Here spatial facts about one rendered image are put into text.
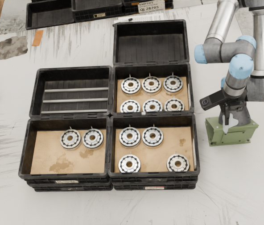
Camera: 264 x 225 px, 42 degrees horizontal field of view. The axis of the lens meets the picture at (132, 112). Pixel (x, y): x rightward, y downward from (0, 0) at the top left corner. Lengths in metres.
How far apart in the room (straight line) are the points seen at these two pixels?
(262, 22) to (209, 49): 0.35
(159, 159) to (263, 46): 0.68
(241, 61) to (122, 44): 0.96
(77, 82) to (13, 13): 1.93
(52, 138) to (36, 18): 1.61
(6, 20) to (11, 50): 1.34
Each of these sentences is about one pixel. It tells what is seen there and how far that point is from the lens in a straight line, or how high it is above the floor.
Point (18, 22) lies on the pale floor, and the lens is 3.59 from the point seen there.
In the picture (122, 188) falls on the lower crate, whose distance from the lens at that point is 1.70.
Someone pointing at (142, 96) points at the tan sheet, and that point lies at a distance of 1.78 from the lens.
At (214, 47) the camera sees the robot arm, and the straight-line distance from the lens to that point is 1.32.
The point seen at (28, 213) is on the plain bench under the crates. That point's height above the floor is 0.70.
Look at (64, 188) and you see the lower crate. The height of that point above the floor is 0.76.
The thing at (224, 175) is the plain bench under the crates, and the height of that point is 0.70.
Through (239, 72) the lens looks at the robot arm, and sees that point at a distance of 1.20.
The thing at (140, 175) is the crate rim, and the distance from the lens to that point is 1.49.
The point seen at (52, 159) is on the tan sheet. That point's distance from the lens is 1.70.
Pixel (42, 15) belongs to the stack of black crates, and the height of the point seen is 0.27.
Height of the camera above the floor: 2.33
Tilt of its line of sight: 60 degrees down
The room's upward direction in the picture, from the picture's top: 9 degrees counter-clockwise
